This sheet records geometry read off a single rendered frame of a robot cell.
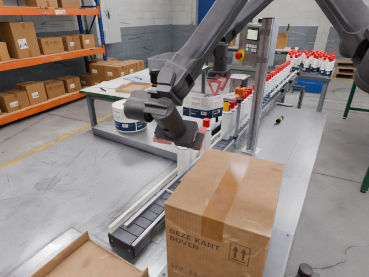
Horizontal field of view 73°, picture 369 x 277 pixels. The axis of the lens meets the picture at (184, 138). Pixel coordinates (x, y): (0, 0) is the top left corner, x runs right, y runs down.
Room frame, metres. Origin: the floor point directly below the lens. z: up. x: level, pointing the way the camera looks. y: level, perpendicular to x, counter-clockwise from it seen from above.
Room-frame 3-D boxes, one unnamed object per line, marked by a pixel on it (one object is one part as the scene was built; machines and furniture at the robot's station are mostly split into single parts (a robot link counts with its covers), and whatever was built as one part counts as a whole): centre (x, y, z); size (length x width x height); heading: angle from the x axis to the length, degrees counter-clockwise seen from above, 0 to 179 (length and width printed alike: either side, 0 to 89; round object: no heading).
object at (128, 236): (1.26, -0.23, 0.86); 1.65 x 0.08 x 0.04; 149
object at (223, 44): (1.08, -0.14, 1.38); 0.07 x 0.06 x 0.07; 65
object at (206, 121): (1.06, -0.10, 0.98); 0.05 x 0.05 x 0.20
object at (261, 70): (1.23, -0.37, 1.16); 0.04 x 0.04 x 0.67; 59
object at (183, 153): (0.88, 0.00, 0.98); 0.05 x 0.05 x 0.20
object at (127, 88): (2.62, 0.54, 0.82); 0.34 x 0.24 x 0.03; 160
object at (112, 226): (1.04, -0.04, 0.90); 1.07 x 0.01 x 0.02; 149
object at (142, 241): (1.26, -0.23, 0.85); 1.65 x 0.11 x 0.05; 149
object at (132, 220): (1.00, -0.11, 0.95); 1.07 x 0.01 x 0.01; 149
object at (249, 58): (1.31, -0.36, 1.38); 0.17 x 0.10 x 0.19; 24
